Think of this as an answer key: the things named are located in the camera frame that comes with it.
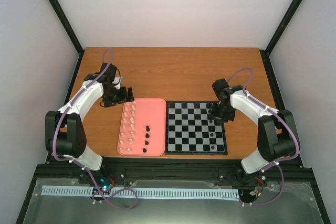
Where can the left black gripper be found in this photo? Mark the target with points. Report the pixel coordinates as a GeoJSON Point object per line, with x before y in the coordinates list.
{"type": "Point", "coordinates": [124, 97]}

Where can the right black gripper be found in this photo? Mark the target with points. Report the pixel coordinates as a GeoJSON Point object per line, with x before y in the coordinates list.
{"type": "Point", "coordinates": [216, 116]}

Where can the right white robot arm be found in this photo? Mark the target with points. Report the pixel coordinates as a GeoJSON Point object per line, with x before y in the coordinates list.
{"type": "Point", "coordinates": [277, 137]}

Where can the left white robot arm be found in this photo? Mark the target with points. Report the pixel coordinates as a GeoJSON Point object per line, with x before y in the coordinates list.
{"type": "Point", "coordinates": [65, 137]}

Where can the right controller board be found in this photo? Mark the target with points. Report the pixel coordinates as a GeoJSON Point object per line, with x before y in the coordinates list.
{"type": "Point", "coordinates": [257, 191]}

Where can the controller board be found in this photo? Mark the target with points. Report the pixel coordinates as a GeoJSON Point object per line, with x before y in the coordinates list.
{"type": "Point", "coordinates": [108, 183]}
{"type": "Point", "coordinates": [257, 191]}

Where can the left controller board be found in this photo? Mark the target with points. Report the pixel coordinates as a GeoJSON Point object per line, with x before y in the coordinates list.
{"type": "Point", "coordinates": [108, 183]}

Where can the white king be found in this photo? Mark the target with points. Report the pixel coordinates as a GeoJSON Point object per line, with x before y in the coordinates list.
{"type": "Point", "coordinates": [132, 126]}

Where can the black white chessboard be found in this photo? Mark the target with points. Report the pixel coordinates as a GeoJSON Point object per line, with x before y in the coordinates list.
{"type": "Point", "coordinates": [187, 129]}

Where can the pink plastic tray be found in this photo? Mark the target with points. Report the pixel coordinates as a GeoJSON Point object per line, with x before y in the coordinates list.
{"type": "Point", "coordinates": [151, 112]}

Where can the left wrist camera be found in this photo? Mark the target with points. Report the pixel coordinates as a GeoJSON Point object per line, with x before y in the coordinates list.
{"type": "Point", "coordinates": [117, 82]}

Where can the black aluminium frame rail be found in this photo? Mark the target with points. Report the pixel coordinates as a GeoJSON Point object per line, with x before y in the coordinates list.
{"type": "Point", "coordinates": [218, 171]}

